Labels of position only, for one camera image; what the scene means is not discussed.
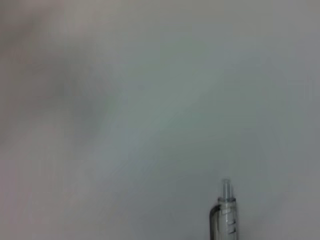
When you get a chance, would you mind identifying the silver clear pen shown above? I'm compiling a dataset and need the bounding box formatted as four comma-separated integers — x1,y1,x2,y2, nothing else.
208,177,238,240

